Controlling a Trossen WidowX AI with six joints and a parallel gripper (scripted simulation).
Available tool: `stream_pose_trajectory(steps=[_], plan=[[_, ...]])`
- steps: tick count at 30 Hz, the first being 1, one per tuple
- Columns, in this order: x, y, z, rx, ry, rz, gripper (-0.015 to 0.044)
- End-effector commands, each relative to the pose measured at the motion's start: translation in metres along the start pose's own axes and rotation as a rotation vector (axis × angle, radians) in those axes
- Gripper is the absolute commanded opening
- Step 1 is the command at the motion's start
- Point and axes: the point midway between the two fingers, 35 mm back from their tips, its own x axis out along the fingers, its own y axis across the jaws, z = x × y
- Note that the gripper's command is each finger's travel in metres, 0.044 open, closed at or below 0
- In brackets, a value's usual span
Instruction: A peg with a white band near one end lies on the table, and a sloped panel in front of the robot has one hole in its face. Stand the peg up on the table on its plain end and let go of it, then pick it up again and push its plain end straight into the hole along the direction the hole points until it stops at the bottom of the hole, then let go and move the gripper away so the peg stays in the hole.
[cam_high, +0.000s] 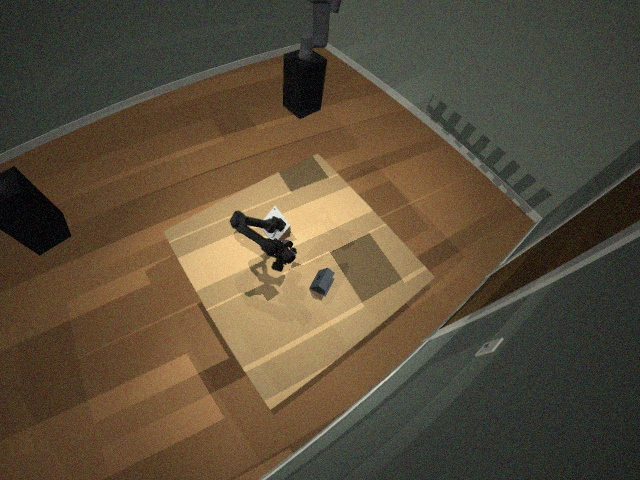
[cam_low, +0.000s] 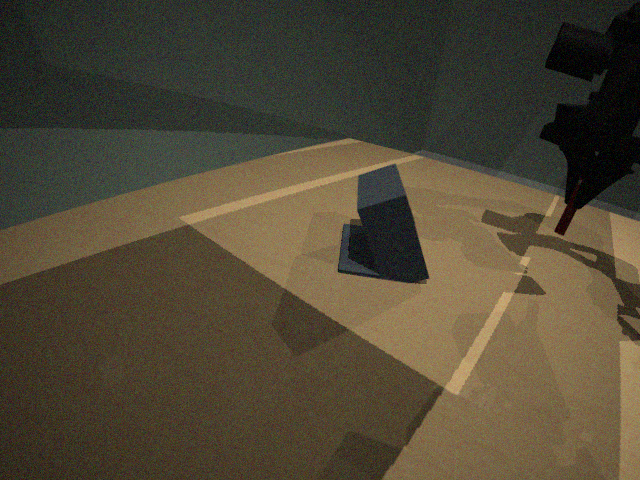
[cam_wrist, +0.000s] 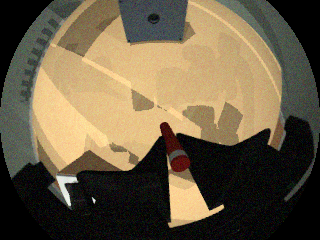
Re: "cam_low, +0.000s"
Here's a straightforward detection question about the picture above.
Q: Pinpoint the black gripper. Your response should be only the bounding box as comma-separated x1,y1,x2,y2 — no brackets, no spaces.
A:
539,84,640,209

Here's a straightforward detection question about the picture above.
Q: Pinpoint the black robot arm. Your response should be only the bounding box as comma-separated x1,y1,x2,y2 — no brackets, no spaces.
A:
545,2,640,144

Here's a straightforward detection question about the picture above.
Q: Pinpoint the red peg with white band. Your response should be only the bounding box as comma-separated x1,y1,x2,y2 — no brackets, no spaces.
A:
554,177,583,235

